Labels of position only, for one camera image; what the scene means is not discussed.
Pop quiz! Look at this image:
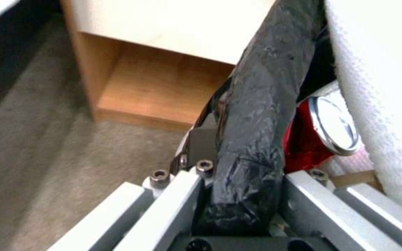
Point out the light wooden bedside cabinet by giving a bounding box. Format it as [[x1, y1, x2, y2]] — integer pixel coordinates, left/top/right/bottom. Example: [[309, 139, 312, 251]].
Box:
[[59, 0, 278, 132]]

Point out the brown cardboard piece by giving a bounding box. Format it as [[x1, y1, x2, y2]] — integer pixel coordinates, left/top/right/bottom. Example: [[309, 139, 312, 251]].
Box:
[[333, 169, 387, 193]]

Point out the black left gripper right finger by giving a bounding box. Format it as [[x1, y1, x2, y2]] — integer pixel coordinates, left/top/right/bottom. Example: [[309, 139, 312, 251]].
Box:
[[284, 168, 402, 251]]

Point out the red crushed drink can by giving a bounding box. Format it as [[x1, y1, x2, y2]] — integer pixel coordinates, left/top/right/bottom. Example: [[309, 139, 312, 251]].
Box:
[[284, 94, 363, 171]]

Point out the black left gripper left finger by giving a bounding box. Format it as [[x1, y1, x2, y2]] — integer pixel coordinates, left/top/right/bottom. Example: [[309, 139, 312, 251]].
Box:
[[47, 88, 230, 251]]

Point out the white textured paper towel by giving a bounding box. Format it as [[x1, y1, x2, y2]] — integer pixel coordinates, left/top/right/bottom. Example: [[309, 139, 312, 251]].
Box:
[[321, 0, 402, 210]]

